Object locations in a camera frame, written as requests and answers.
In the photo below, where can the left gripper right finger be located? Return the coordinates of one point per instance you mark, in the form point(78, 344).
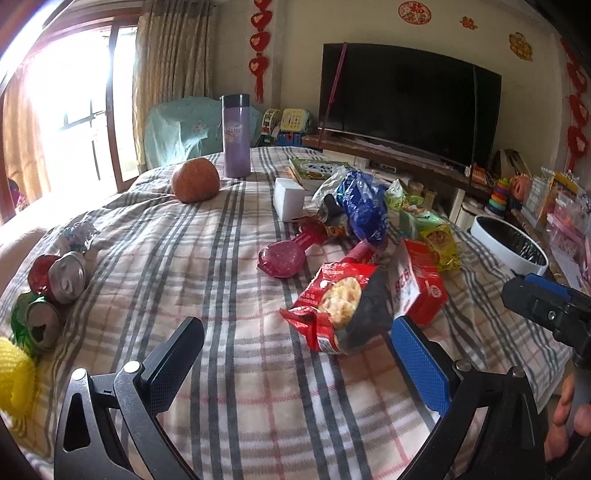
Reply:
point(510, 443)

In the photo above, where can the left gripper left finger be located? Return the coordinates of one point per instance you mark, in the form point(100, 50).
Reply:
point(87, 444)

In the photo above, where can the yellow snack packet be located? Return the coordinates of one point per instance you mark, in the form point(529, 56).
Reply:
point(441, 242)

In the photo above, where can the red carton box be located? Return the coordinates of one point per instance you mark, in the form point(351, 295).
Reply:
point(416, 286)

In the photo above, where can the green snack bag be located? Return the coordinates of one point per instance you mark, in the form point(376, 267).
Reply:
point(399, 198)

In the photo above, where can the red cracker snack bag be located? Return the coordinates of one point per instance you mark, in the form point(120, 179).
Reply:
point(344, 307)

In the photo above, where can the blue plastic bag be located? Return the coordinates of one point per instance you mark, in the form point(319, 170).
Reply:
point(363, 197)

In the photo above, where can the white printed plastic bag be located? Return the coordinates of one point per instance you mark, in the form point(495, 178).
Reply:
point(330, 185)

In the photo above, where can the colourful snack wrapper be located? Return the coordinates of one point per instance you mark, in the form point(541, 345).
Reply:
point(334, 218)

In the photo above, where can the white round trash bin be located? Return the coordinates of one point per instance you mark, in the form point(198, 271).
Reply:
point(519, 252)

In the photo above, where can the person's right hand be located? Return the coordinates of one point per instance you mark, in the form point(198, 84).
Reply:
point(557, 439)

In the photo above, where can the yellow mesh ball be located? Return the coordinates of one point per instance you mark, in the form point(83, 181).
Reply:
point(17, 379)

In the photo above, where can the green crushed can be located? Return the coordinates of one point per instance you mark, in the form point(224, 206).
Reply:
point(35, 323)

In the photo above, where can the red crushed can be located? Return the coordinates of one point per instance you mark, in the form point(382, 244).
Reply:
point(62, 279)

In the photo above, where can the crumpled foil wrapper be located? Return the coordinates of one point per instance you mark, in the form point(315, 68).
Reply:
point(77, 237)

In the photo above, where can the black flat television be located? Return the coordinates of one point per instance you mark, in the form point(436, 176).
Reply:
point(419, 101)

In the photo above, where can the plaid blanket cover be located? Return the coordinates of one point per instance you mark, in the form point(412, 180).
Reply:
point(258, 403)

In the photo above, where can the wooden tv stand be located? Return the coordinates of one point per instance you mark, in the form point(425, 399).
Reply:
point(403, 161)

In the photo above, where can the orange round fruit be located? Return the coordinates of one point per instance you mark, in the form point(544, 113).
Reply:
point(196, 180)

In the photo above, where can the children's picture book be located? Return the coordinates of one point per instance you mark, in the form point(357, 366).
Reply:
point(311, 173)

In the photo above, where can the white foam block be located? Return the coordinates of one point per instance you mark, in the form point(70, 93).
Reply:
point(288, 199)

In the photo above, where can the teal covered chair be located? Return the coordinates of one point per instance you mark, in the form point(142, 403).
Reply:
point(188, 128)

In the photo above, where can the yellow toy phone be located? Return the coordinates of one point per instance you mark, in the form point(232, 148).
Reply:
point(295, 120)

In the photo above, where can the purple thermos bottle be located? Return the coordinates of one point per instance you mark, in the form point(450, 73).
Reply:
point(235, 129)

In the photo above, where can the beige window curtain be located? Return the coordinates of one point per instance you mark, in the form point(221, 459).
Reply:
point(172, 58)

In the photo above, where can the rainbow stacking ring toy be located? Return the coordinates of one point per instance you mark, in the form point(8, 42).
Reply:
point(498, 201)

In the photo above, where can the red heart wall hanging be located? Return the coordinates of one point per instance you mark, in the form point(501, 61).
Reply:
point(258, 42)

